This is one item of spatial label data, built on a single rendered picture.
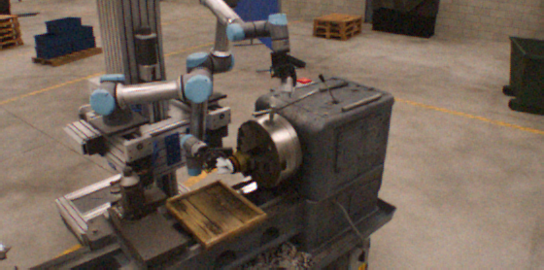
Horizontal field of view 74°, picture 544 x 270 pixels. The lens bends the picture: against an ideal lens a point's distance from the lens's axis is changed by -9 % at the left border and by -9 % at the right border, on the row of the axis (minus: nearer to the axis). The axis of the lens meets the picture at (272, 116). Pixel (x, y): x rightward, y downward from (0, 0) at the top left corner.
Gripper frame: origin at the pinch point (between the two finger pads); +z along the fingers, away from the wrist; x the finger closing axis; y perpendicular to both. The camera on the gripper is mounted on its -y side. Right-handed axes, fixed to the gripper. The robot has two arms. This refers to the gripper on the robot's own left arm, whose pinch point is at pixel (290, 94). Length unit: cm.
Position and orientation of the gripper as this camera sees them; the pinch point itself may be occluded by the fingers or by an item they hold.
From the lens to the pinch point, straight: 173.7
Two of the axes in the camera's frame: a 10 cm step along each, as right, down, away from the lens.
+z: 1.3, 9.6, 2.3
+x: 6.3, 1.0, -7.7
